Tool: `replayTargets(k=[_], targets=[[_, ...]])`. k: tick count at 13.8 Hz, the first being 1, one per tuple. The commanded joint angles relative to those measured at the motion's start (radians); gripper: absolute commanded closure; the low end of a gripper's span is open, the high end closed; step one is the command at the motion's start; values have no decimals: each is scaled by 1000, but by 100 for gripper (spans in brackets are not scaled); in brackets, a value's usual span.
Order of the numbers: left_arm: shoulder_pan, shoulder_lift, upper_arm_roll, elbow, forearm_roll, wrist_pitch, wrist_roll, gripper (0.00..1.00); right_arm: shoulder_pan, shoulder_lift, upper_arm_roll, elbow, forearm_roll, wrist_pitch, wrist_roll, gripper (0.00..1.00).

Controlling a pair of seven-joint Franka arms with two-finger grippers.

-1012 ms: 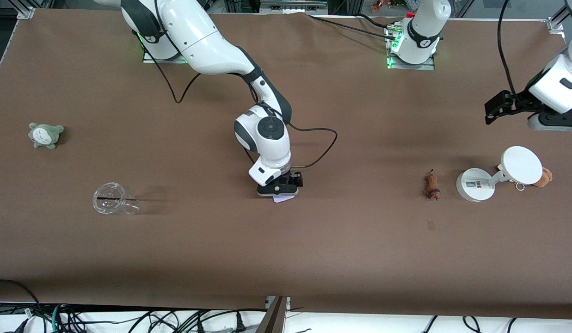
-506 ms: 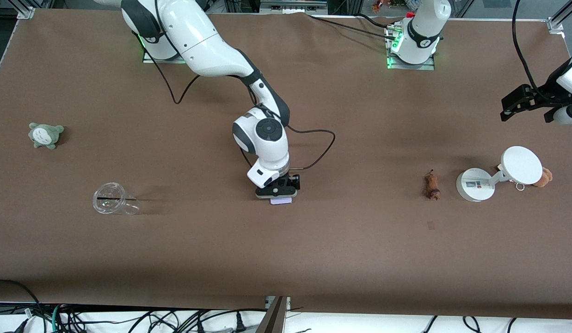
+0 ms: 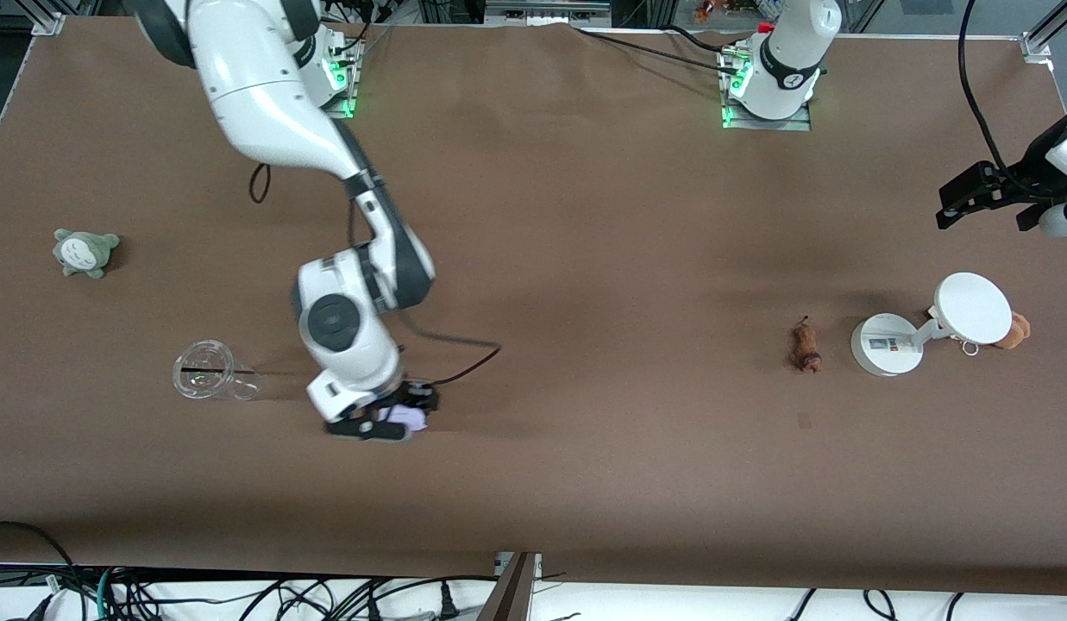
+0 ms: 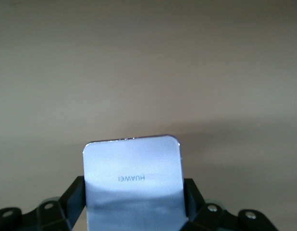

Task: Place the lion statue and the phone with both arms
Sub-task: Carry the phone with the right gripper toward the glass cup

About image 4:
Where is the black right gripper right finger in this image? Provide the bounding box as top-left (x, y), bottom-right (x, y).
top-left (184, 178), bottom-right (279, 231)

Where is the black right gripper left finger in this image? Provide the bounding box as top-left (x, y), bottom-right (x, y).
top-left (0, 176), bottom-right (88, 231)

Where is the white Huawei phone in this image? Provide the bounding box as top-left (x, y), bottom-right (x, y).
top-left (82, 134), bottom-right (190, 231)

